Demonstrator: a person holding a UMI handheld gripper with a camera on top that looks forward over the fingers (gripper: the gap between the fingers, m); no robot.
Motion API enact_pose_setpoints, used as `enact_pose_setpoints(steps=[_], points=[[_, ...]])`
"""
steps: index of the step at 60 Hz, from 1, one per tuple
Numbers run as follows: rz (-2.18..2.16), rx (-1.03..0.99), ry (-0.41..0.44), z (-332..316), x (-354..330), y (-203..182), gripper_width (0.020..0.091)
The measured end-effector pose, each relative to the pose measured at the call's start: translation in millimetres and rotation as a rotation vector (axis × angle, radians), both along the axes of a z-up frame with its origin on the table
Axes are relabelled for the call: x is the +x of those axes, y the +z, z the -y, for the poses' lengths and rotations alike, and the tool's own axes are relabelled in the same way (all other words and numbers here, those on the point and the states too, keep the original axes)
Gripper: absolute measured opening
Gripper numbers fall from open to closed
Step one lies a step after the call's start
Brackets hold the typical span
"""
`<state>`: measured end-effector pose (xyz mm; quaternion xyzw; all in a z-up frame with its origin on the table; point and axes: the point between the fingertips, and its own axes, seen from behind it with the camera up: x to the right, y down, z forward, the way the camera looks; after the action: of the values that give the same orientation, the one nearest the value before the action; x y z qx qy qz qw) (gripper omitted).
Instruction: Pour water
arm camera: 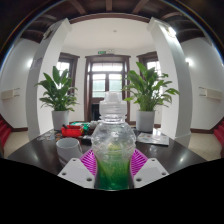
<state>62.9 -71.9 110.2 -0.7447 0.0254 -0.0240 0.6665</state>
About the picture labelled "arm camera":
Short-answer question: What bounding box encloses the black chair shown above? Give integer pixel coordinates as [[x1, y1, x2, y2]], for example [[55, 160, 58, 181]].
[[91, 103, 101, 123]]

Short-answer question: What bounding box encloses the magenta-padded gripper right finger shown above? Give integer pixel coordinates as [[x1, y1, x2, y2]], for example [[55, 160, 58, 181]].
[[129, 148, 170, 189]]

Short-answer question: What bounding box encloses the brown-framed window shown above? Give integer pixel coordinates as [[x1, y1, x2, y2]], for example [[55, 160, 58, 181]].
[[136, 50, 159, 73], [54, 52, 80, 94]]

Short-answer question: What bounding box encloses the green box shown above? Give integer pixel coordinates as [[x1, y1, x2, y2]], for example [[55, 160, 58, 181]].
[[69, 121, 91, 129]]

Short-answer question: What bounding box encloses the printed magazine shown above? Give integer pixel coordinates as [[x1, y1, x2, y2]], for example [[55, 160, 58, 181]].
[[136, 132, 170, 147]]

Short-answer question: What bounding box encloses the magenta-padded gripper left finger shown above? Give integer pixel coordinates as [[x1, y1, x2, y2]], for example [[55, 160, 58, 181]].
[[57, 148, 98, 189]]

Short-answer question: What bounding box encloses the white cup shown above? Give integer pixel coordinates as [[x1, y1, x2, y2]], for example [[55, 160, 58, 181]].
[[55, 137, 84, 168]]

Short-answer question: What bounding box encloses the clear bottle with green drink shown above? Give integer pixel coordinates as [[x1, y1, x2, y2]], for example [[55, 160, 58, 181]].
[[90, 91, 138, 191]]

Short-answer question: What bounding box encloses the brown wooden double door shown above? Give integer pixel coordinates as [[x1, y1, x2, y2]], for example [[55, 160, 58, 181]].
[[83, 54, 132, 123]]

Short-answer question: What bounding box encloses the red plastic box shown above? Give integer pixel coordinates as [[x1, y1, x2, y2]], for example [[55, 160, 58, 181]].
[[60, 124, 84, 138]]

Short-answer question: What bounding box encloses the potted plant in white pot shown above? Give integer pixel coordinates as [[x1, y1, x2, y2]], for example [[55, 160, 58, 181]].
[[121, 61, 180, 133], [34, 65, 79, 132]]

